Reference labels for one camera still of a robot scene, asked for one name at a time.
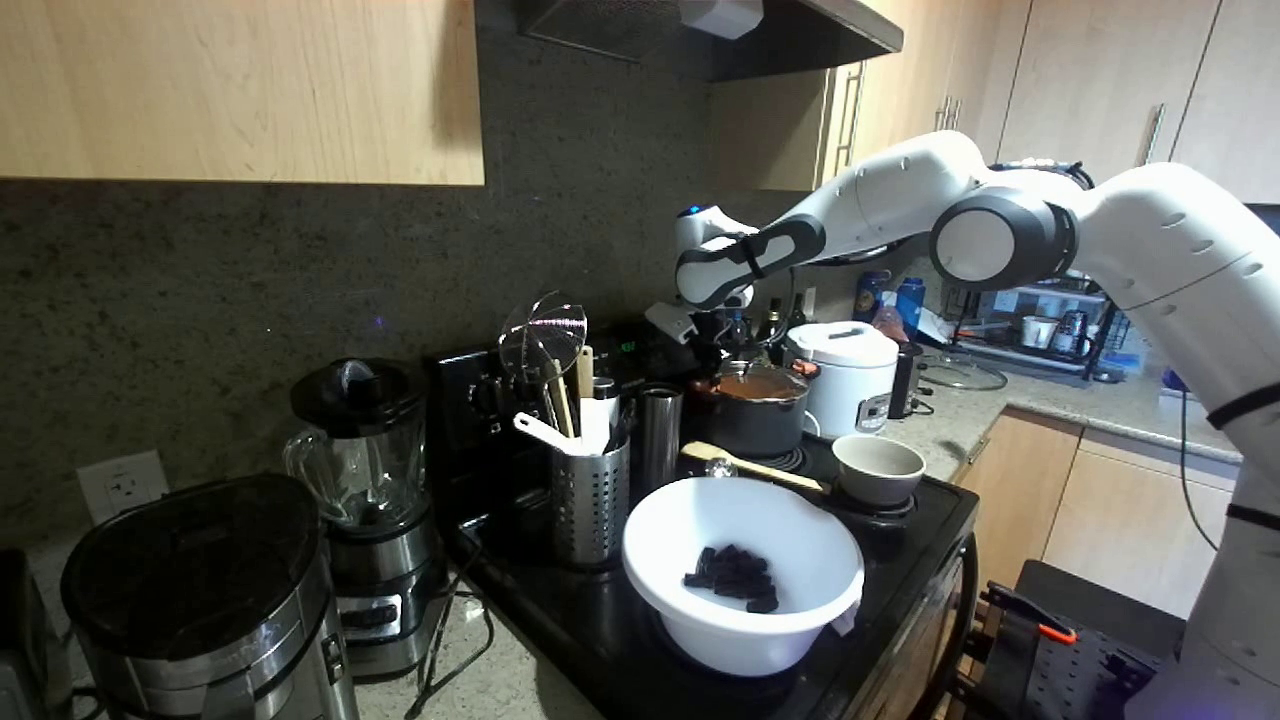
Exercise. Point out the wire whisk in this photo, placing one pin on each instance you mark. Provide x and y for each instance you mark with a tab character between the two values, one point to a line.
541	337

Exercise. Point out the black stove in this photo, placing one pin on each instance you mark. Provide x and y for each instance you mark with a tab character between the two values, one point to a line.
602	632

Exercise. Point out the white plastic spoon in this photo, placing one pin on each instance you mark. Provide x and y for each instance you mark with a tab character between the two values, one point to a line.
553	438

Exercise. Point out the wooden spatula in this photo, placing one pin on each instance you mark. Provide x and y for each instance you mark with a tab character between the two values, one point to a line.
715	454

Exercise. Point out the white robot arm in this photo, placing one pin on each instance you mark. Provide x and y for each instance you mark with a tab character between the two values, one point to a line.
1179	255

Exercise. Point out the dark pot with red handles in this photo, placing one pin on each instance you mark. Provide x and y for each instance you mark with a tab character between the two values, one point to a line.
750	410

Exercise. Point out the stainless steel tumbler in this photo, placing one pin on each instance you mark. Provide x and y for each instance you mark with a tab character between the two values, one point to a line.
656	424

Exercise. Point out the black steel slow cooker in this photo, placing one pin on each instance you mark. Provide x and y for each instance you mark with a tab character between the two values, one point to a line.
211	606

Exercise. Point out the black blender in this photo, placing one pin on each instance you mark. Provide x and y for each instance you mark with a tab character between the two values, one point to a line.
362	454

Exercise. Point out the white wall outlet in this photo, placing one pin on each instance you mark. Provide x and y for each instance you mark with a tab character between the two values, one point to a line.
119	484

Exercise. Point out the black equipment cart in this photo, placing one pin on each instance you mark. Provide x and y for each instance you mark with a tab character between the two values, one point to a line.
1056	647

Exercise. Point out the dish rack with dishes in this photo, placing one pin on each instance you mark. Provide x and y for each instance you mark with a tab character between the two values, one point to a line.
1055	324

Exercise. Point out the white rice cooker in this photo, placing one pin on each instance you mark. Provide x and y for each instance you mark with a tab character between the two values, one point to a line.
854	379

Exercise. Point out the dark blueberries pile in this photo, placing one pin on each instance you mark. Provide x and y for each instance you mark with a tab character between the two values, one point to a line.
736	575

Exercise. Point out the large white mixing bowl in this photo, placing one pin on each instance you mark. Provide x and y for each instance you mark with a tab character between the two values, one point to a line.
813	561

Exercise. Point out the perforated steel utensil holder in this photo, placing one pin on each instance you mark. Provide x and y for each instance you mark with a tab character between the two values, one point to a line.
588	500

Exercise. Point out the small grey bowl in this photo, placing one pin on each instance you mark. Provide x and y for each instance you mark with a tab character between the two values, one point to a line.
876	468

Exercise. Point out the black range hood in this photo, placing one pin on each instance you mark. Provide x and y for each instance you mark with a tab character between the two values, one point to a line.
716	36

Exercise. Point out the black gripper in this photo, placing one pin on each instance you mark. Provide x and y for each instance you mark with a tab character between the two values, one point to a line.
722	334

